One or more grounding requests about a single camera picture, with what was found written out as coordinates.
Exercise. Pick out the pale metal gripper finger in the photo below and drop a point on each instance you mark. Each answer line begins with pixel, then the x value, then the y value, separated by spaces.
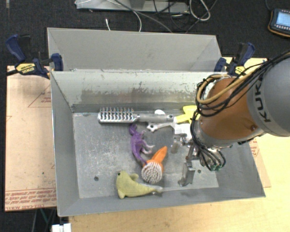
pixel 188 175
pixel 176 146

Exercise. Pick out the orange brush with white bristles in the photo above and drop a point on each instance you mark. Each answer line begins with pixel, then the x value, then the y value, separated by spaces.
pixel 157 161

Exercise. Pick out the yellow plastic toy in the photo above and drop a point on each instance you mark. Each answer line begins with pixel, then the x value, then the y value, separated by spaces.
pixel 183 117

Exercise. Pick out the purple toy dinosaur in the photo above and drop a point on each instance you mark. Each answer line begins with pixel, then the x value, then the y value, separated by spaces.
pixel 136 144

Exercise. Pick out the yellow-green plush dolphin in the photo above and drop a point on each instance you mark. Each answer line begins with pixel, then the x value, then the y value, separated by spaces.
pixel 130 186

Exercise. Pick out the silver grey hairbrush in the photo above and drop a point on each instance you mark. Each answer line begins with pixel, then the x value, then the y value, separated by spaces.
pixel 116 117

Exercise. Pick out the grey metal bin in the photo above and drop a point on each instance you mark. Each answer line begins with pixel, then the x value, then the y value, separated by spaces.
pixel 106 153

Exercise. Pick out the brown cardboard board, red print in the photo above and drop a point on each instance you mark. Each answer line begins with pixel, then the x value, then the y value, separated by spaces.
pixel 29 141

